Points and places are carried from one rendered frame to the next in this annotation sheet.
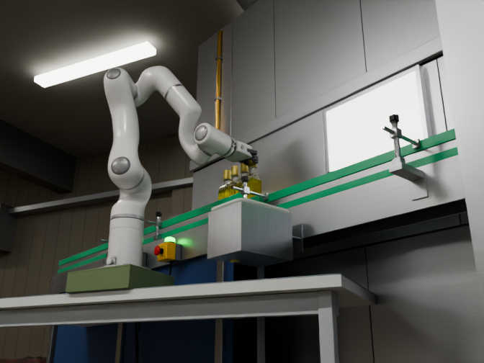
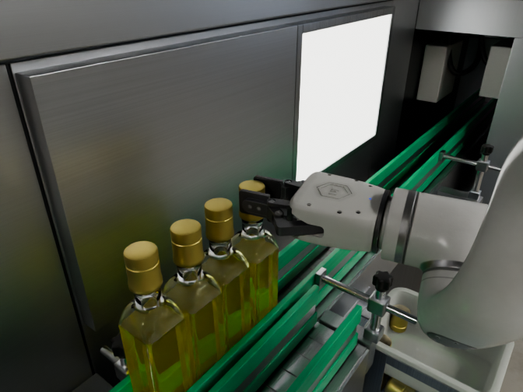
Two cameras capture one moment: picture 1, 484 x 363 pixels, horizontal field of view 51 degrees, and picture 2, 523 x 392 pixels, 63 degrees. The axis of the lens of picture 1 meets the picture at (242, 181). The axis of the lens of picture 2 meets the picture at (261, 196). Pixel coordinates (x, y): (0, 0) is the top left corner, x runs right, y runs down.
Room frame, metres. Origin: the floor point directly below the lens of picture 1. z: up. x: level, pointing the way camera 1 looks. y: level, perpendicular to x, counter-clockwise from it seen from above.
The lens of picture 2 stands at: (2.05, 0.44, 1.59)
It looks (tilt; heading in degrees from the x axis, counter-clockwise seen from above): 29 degrees down; 258
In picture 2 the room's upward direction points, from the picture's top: straight up
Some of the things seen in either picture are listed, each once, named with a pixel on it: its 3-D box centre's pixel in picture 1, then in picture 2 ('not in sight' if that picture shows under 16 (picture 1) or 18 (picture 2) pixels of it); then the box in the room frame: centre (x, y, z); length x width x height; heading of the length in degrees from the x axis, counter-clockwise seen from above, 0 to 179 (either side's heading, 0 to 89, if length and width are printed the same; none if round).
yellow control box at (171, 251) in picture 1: (168, 253); not in sight; (2.07, 0.30, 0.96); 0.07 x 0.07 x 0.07; 40
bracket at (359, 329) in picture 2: not in sight; (346, 340); (1.80, -0.04, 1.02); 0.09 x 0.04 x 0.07; 130
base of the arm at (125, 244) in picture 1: (125, 247); not in sight; (1.78, 0.41, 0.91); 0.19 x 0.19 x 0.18
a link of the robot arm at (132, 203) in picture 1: (132, 194); not in sight; (1.82, 0.41, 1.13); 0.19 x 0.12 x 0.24; 173
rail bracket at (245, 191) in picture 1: (250, 194); (363, 300); (1.78, -0.03, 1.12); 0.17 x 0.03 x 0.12; 130
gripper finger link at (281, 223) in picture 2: not in sight; (305, 221); (1.91, 0.04, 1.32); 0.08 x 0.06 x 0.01; 22
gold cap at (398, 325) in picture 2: not in sight; (399, 318); (1.65, -0.12, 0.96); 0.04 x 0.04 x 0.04
